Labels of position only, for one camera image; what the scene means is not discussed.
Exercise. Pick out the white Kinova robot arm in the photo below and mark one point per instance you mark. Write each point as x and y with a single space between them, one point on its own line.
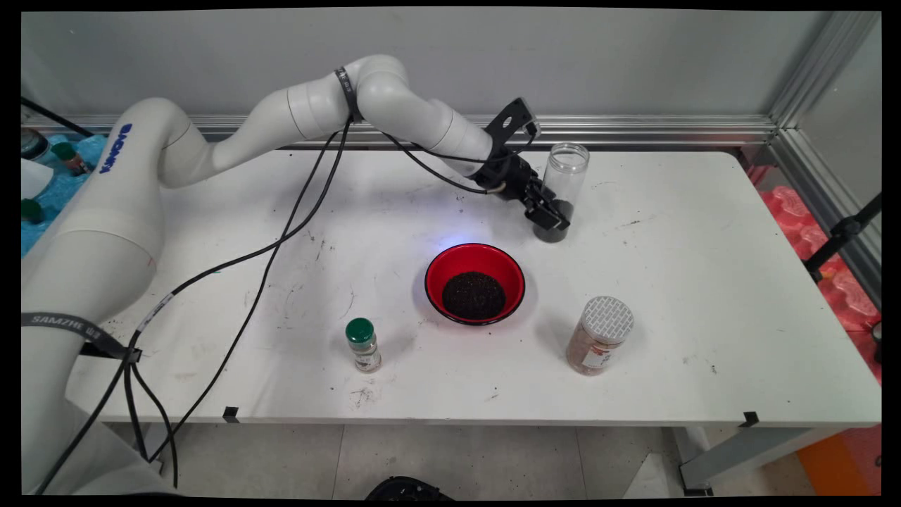
105 211

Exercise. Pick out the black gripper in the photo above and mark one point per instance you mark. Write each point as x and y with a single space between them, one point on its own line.
510 176

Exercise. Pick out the small spice bottle green cap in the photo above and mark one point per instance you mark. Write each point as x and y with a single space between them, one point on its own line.
364 348

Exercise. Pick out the brown spice jar white lid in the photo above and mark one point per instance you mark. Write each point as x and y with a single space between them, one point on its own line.
598 338

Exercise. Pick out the grey table leg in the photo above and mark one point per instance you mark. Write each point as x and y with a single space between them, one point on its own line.
739 458
156 443

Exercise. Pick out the black tape piece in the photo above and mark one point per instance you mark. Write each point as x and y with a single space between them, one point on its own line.
749 420
231 415

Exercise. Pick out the orange box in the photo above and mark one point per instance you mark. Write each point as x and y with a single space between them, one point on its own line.
845 465

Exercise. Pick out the red bowl with black rim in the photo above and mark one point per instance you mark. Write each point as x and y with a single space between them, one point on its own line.
450 264

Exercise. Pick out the dark lidded jar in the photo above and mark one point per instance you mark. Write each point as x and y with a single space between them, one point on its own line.
34 144

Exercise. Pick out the aluminium frame post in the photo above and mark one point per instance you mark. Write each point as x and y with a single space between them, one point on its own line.
816 63

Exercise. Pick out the red plastic bags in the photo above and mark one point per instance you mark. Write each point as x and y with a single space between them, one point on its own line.
845 296

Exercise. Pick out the aluminium frame rail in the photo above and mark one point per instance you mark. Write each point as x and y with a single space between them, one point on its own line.
809 183
633 130

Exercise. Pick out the blue cloth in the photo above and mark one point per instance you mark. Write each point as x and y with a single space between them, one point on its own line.
67 186

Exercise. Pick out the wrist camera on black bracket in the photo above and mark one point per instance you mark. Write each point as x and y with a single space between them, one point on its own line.
510 120

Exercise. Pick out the green capped bottle red label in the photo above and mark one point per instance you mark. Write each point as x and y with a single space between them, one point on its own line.
70 156

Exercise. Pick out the tall clear plastic jar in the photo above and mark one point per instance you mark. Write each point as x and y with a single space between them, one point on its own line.
566 172

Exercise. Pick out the black seeds heap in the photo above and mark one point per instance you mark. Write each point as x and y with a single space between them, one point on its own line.
473 296

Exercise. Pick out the black chair base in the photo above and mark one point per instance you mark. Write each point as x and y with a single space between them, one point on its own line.
408 489

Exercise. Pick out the dark green bottle cap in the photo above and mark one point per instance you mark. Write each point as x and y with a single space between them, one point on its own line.
31 211

